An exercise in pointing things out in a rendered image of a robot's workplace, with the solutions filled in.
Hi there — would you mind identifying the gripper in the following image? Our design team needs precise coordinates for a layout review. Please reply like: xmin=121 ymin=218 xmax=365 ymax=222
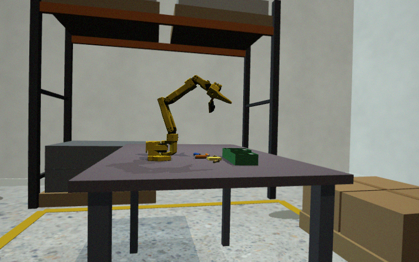
xmin=207 ymin=82 xmax=232 ymax=113

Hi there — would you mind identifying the green rack of bins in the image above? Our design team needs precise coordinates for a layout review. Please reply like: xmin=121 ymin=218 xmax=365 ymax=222
xmin=222 ymin=148 xmax=258 ymax=165

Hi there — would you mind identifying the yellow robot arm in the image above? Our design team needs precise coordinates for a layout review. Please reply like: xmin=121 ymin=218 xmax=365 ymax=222
xmin=147 ymin=75 xmax=211 ymax=161

